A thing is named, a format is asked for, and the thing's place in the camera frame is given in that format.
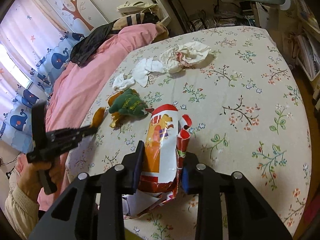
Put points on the floral bed sheet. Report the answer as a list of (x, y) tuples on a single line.
[(248, 116)]

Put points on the cream tote bag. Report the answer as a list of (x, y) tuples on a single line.
[(131, 8)]

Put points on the black jacket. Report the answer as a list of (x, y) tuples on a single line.
[(84, 49)]

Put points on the red white snack bag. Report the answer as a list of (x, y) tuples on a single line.
[(165, 149)]

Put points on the small white tissue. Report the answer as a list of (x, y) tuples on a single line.
[(122, 82)]

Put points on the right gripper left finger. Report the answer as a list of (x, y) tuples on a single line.
[(133, 163)]

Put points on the whale print curtain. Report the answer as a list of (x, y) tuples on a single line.
[(35, 50)]

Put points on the pink duvet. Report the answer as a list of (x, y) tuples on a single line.
[(77, 88)]

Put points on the tree decal wardrobe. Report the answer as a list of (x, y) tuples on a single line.
[(80, 5)]

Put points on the striped beige cloth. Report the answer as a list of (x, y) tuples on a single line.
[(135, 19)]

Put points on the cream left sleeve forearm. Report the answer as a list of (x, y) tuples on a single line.
[(21, 212)]

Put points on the left hand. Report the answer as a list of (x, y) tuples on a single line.
[(29, 181)]

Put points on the orange peel long piece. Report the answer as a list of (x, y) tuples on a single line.
[(98, 117)]

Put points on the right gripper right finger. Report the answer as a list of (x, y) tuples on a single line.
[(190, 175)]

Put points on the long white tissue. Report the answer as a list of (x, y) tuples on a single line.
[(143, 68)]

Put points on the crumpled stained tissue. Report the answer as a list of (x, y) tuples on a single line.
[(183, 56)]

